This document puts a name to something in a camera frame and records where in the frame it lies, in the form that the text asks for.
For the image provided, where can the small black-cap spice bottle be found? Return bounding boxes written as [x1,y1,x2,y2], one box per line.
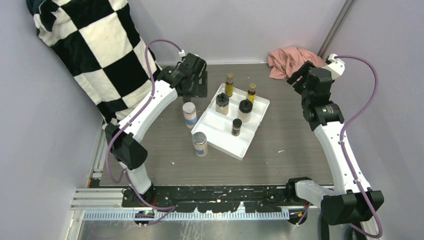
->
[231,118,243,137]

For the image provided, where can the aluminium frame rail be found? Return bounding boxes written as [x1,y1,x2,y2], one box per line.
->
[66,127,335,240]

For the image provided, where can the taped black-lid grinder jar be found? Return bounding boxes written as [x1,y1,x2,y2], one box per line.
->
[215,92,230,115]

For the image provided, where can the black-lid knob grinder jar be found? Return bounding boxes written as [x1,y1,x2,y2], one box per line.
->
[237,99,253,123]

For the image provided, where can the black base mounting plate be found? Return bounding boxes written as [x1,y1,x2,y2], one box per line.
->
[121,185,309,213]

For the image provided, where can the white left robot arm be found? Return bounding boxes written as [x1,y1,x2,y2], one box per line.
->
[105,53,208,207]

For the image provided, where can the yellow-label sauce bottle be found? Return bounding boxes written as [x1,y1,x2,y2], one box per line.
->
[246,83,257,104]

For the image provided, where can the black strap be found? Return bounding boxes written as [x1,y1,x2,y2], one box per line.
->
[319,221,368,240]

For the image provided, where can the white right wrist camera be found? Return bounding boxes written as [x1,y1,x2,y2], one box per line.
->
[322,53,345,80]

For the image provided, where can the black white checkered blanket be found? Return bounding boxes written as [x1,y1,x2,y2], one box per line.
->
[26,0,162,124]

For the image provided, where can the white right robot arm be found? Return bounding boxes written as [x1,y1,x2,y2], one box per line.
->
[285,57,384,226]

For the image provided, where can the pink cloth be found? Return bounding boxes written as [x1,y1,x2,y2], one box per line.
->
[267,46,327,80]

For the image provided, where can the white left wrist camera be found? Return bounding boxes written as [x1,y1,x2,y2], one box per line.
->
[178,49,186,58]

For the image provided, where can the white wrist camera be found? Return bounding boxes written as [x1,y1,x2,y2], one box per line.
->
[178,49,186,58]
[322,53,345,80]

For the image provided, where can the gold-cap yellow sauce bottle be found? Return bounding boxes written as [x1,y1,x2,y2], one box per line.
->
[224,73,234,97]

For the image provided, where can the blue-label silver-top shaker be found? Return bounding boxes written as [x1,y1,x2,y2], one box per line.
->
[192,132,208,157]

